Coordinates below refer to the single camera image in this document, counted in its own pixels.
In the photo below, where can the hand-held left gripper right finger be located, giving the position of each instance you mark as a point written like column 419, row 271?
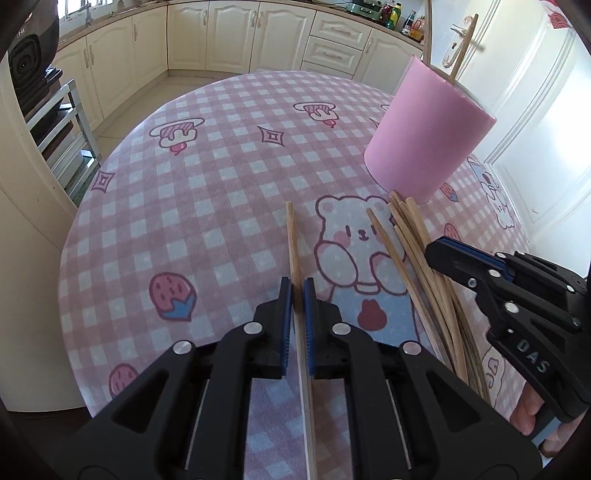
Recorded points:
column 310, row 323

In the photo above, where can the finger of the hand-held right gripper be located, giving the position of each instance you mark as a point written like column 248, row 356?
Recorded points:
column 531, row 267
column 450, row 261

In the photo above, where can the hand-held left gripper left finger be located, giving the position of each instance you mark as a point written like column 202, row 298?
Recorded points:
column 286, row 314

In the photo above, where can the bunch of wooden chopsticks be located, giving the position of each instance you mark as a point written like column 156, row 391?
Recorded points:
column 408, row 226

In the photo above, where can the single wooden chopstick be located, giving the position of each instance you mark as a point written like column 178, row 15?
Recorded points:
column 430, row 27
column 292, row 240
column 464, row 48

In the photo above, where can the pink cup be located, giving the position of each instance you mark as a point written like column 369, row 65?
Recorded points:
column 415, row 138

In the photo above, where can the person's right hand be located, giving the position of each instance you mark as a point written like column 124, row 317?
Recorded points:
column 525, row 410

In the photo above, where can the pink checked printed tablecloth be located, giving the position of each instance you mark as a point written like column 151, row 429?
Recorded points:
column 207, row 207

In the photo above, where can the white door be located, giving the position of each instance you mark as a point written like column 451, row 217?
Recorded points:
column 531, row 115

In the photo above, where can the orange sauce bottle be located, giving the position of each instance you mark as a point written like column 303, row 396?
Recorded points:
column 418, row 28

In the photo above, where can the dark sauce bottle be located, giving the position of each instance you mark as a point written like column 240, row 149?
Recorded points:
column 408, row 22

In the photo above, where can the yellow-green bottle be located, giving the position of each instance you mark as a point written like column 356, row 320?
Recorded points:
column 393, row 16

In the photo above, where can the dark red-capped bottle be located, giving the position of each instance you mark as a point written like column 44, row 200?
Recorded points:
column 386, row 10

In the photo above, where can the green countertop appliance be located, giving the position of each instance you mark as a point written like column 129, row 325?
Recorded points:
column 364, row 8

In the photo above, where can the metal storage rack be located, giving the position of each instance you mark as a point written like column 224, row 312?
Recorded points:
column 85, row 134

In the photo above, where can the cream lower kitchen cabinets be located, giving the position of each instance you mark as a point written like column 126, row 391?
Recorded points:
column 221, row 32

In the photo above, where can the black kitchen appliance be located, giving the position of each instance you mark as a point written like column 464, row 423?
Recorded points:
column 27, row 55

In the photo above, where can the kitchen window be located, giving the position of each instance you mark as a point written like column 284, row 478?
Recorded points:
column 76, row 7

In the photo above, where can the white door frame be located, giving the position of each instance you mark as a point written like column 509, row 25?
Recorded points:
column 27, row 277

